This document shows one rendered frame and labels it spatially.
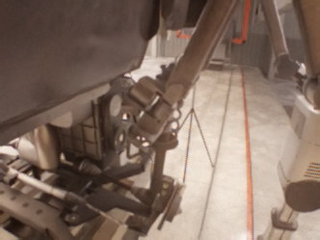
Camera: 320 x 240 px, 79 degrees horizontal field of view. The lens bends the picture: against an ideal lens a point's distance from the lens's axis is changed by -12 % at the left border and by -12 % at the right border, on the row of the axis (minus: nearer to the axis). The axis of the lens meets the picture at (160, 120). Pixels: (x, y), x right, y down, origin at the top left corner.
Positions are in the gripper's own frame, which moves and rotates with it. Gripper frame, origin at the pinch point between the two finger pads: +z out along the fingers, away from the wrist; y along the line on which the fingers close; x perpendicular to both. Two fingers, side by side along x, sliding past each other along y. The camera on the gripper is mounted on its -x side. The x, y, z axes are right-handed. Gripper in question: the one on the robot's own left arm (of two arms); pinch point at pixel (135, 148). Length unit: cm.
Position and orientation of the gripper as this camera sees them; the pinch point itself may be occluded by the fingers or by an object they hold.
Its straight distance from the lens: 68.4
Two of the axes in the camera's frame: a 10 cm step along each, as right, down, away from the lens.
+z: -5.1, 7.2, 4.7
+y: -3.0, 3.6, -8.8
